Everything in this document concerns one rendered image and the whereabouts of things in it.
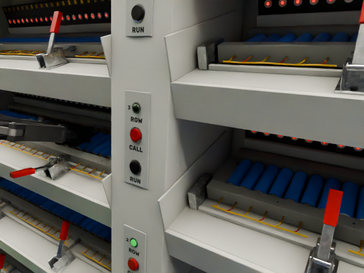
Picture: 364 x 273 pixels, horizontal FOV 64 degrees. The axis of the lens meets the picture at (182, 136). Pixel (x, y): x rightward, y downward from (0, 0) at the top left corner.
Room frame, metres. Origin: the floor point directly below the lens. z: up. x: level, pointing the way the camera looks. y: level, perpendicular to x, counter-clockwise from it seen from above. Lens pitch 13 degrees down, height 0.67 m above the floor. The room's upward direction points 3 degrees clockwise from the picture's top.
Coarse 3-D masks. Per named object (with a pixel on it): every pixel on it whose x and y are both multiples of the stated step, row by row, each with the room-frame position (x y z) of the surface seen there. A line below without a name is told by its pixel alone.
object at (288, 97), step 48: (288, 0) 0.44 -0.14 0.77; (336, 0) 0.41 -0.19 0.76; (192, 48) 0.37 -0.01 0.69; (240, 48) 0.36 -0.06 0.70; (288, 48) 0.33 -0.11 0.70; (336, 48) 0.31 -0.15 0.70; (192, 96) 0.32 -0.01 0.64; (240, 96) 0.29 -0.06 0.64; (288, 96) 0.27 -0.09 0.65; (336, 96) 0.24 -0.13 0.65; (336, 144) 0.25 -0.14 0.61
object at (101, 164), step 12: (24, 144) 0.59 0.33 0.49; (36, 144) 0.56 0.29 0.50; (48, 144) 0.55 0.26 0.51; (36, 156) 0.54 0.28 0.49; (48, 156) 0.53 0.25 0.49; (72, 156) 0.50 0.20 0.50; (84, 156) 0.49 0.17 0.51; (96, 156) 0.49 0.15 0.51; (72, 168) 0.48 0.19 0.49; (84, 168) 0.48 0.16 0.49; (96, 168) 0.47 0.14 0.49; (108, 168) 0.45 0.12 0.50
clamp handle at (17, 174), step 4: (52, 160) 0.48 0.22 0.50; (52, 164) 0.48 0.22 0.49; (28, 168) 0.45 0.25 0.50; (32, 168) 0.45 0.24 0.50; (36, 168) 0.46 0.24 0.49; (40, 168) 0.46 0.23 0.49; (44, 168) 0.46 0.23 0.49; (48, 168) 0.47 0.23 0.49; (12, 172) 0.43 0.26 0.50; (16, 172) 0.43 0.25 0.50; (20, 172) 0.43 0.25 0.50; (24, 172) 0.44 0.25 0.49; (28, 172) 0.44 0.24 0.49; (32, 172) 0.45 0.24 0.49; (12, 176) 0.42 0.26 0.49; (16, 176) 0.42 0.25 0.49; (20, 176) 0.43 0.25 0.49
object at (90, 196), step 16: (0, 96) 0.83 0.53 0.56; (16, 96) 0.83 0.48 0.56; (80, 112) 0.68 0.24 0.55; (96, 112) 0.65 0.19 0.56; (0, 144) 0.63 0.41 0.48; (0, 160) 0.56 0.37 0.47; (16, 160) 0.55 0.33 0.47; (32, 160) 0.55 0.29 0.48; (32, 176) 0.49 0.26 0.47; (64, 176) 0.48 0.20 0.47; (80, 176) 0.47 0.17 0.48; (48, 192) 0.48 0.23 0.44; (64, 192) 0.45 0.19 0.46; (80, 192) 0.43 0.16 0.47; (96, 192) 0.43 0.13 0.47; (80, 208) 0.44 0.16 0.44; (96, 208) 0.41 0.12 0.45
